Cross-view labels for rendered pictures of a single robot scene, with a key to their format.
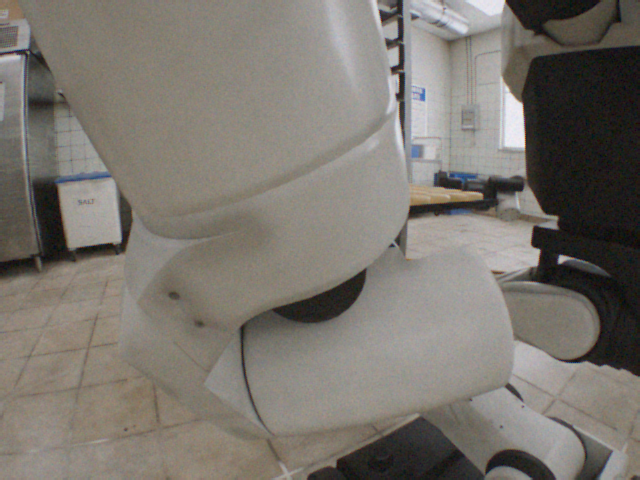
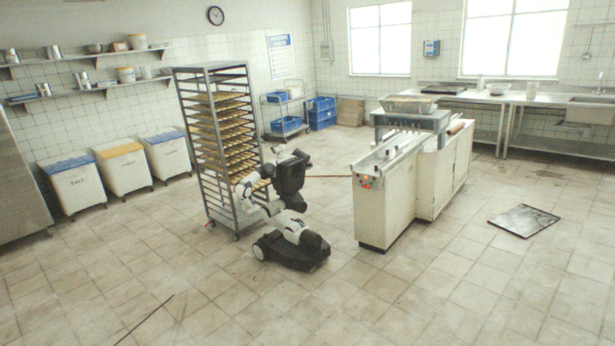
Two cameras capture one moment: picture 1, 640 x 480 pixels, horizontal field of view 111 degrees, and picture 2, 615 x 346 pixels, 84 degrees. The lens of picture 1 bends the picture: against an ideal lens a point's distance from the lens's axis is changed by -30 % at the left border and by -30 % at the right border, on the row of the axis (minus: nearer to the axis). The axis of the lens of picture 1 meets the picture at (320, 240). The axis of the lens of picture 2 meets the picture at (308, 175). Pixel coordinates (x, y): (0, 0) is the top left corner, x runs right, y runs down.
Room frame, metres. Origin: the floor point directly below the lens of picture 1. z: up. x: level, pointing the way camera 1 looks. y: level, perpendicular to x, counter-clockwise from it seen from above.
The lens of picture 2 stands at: (-2.50, 0.13, 2.04)
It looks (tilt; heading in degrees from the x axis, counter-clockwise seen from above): 23 degrees down; 346
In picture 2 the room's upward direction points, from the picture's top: 6 degrees counter-clockwise
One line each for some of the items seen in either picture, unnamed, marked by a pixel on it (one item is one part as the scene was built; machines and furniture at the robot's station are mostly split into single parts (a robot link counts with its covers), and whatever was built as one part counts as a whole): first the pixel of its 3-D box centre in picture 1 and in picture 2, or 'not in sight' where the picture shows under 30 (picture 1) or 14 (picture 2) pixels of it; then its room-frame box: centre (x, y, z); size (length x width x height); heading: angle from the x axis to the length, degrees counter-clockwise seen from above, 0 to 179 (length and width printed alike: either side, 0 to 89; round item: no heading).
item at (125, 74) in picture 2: not in sight; (126, 74); (3.23, 1.24, 1.67); 0.25 x 0.24 x 0.21; 119
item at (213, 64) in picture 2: not in sight; (226, 150); (1.12, 0.09, 0.93); 0.64 x 0.51 x 1.78; 29
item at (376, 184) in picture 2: not in sight; (366, 180); (0.03, -1.04, 0.77); 0.24 x 0.04 x 0.14; 35
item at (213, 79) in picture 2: not in sight; (211, 78); (1.13, 0.09, 1.68); 0.60 x 0.40 x 0.02; 29
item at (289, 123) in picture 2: not in sight; (286, 123); (4.27, -1.24, 0.28); 0.56 x 0.38 x 0.20; 127
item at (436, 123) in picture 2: not in sight; (408, 128); (0.53, -1.75, 1.01); 0.72 x 0.33 x 0.34; 35
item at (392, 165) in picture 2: not in sight; (425, 139); (0.47, -1.92, 0.87); 2.01 x 0.03 x 0.07; 125
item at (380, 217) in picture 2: not in sight; (386, 196); (0.24, -1.34, 0.45); 0.70 x 0.34 x 0.90; 125
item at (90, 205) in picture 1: (93, 212); (75, 185); (2.50, 2.13, 0.38); 0.64 x 0.54 x 0.77; 32
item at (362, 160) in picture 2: not in sight; (399, 136); (0.71, -1.76, 0.87); 2.01 x 0.03 x 0.07; 125
